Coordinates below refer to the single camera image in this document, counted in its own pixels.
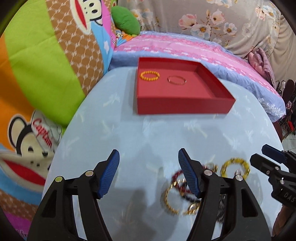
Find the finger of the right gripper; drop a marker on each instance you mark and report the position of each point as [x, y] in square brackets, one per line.
[273, 153]
[265, 166]

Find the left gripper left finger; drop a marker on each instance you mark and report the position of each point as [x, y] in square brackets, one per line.
[55, 219]

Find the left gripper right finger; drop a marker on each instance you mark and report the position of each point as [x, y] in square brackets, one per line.
[243, 218]

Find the thin gold bangle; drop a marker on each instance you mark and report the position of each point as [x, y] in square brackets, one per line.
[176, 80]

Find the purple garnet bead strand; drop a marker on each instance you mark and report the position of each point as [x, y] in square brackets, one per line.
[221, 208]

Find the red jewelry tray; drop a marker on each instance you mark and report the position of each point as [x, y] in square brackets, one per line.
[203, 93]

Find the left hand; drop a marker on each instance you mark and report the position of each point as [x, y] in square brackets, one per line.
[281, 219]

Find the dark wooden chair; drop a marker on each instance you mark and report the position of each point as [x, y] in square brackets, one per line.
[285, 89]

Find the pink and blue pillow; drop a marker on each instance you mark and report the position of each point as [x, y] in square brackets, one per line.
[221, 62]

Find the pink folded cloth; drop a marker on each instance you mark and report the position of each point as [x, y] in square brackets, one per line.
[259, 61]

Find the floral grey blanket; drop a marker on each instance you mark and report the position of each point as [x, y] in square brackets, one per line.
[239, 26]

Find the colourful monkey cartoon quilt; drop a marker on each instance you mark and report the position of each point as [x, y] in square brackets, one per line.
[52, 54]

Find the green cushion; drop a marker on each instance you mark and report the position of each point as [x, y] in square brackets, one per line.
[125, 20]

